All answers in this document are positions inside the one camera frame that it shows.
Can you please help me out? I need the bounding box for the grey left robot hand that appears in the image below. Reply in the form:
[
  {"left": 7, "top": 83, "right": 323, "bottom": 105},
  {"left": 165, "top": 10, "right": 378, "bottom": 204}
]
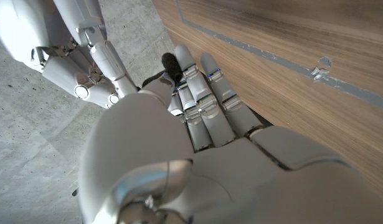
[{"left": 77, "top": 43, "right": 383, "bottom": 224}]

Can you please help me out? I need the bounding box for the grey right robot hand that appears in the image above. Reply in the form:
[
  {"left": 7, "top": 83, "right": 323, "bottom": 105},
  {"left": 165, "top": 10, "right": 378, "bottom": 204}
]
[{"left": 0, "top": 0, "right": 139, "bottom": 110}]

